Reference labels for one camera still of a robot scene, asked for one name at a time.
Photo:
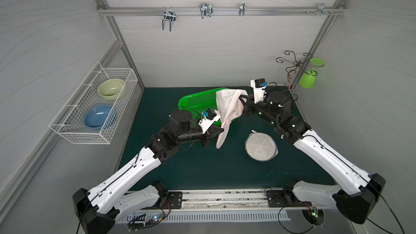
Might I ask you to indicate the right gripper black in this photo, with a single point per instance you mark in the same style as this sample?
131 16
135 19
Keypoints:
248 105

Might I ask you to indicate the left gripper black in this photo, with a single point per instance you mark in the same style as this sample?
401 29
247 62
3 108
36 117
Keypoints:
209 132

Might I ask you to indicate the round white mesh bag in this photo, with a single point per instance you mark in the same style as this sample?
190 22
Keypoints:
230 107

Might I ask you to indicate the white mesh laundry bag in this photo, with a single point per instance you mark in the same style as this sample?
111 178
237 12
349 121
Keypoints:
260 146

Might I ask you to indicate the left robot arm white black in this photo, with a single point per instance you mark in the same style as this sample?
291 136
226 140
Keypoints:
181 129

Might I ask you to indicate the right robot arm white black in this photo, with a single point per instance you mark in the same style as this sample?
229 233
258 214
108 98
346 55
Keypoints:
355 193

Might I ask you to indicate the green plastic wine glass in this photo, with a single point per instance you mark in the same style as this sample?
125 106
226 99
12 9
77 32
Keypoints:
309 77

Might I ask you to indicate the metal cup holder stand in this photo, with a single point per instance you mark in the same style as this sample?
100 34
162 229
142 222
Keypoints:
296 65

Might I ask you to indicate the metal clip hook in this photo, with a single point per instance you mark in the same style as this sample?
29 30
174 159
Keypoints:
242 9

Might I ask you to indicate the metal double hook middle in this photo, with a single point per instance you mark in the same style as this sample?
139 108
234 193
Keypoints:
206 10

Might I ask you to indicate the metal double hook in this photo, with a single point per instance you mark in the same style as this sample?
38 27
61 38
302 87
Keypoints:
206 10
168 17

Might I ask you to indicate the light green ceramic bowl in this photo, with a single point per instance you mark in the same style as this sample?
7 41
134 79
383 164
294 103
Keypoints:
110 89

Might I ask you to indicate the blue ceramic bowl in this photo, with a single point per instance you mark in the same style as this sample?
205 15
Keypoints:
100 117

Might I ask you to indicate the metal double hook left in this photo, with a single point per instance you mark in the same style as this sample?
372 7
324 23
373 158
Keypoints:
168 17

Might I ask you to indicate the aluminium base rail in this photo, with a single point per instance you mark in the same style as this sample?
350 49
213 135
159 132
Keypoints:
224 198

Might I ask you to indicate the white slotted cable duct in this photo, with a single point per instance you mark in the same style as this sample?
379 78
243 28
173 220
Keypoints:
227 216

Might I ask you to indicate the white wire wall basket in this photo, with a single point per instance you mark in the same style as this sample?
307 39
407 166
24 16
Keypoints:
68 123

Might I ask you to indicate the metal bracket hook right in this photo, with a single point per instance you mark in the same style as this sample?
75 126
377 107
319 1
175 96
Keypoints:
320 11

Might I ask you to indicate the aluminium top rail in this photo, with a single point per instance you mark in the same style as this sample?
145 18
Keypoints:
182 11

